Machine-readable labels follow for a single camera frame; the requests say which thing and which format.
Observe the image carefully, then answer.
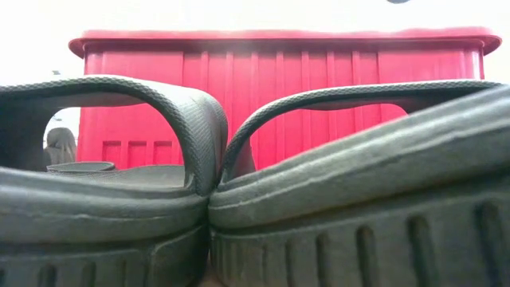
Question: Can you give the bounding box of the grey slide sandal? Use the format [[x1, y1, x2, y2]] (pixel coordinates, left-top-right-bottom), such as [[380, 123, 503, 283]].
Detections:
[[207, 79, 510, 287], [0, 74, 230, 287]]

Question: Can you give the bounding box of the red plastic bin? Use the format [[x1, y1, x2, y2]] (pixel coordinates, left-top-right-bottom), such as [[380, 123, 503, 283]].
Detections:
[[68, 26, 503, 172]]

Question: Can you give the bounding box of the person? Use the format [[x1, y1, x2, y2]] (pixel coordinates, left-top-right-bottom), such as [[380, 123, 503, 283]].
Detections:
[[42, 127, 78, 167]]

